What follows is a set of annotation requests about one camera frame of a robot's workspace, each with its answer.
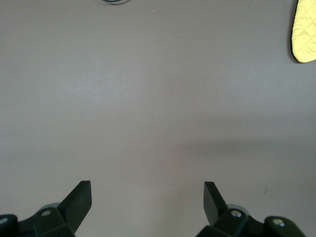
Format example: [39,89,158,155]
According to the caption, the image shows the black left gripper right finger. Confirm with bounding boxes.
[196,181,307,237]

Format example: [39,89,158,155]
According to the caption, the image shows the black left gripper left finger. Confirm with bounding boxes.
[0,180,92,237]

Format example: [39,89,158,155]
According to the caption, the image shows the round light wooden plate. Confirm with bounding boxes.
[101,0,131,5]

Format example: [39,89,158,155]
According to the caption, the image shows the yellow quilted oven mitt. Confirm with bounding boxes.
[289,0,316,64]

